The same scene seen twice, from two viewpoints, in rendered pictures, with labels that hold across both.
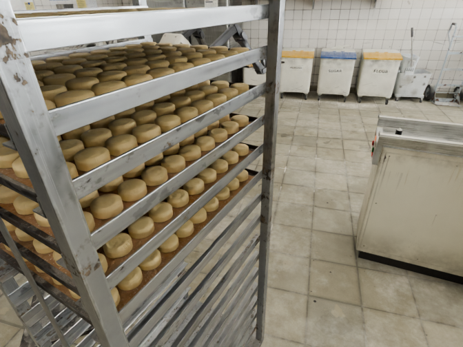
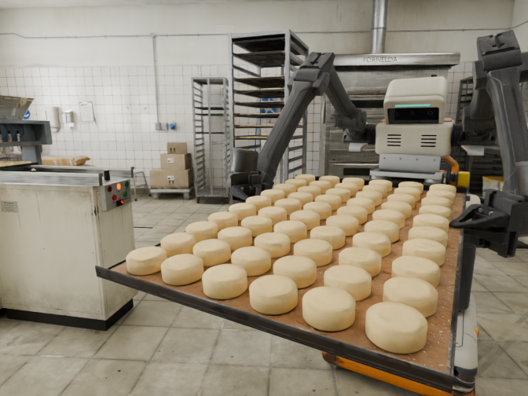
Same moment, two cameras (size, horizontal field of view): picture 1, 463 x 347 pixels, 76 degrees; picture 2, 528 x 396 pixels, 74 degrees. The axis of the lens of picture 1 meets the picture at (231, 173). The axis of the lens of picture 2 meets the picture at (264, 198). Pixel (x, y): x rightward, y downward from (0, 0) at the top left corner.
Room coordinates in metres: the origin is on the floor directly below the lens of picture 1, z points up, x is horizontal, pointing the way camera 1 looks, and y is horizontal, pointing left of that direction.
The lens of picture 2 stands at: (3.63, -0.45, 1.14)
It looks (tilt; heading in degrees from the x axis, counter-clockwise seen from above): 11 degrees down; 168
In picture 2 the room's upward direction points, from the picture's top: straight up
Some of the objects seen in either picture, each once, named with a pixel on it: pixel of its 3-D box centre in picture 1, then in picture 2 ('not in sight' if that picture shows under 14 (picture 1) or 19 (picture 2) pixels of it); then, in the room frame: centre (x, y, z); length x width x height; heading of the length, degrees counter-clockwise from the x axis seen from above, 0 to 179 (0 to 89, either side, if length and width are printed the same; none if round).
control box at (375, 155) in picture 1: (377, 145); (116, 193); (1.57, -0.86, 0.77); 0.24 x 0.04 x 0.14; 157
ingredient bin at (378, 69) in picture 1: (375, 76); not in sight; (4.97, -2.42, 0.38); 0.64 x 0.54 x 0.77; 161
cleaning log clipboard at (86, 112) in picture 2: not in sight; (87, 112); (-2.86, -2.10, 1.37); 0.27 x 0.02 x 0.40; 74
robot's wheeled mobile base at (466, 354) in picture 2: not in sight; (403, 324); (2.20, 0.57, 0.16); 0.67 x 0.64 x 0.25; 138
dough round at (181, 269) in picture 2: not in sight; (182, 269); (3.22, -0.46, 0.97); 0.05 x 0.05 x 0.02
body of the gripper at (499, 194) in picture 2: not in sight; (510, 221); (3.16, 0.07, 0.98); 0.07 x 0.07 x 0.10; 3
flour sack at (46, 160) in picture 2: not in sight; (61, 161); (-2.34, -2.41, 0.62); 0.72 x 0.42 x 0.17; 80
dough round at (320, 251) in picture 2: not in sight; (313, 252); (3.22, -0.30, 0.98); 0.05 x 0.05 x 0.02
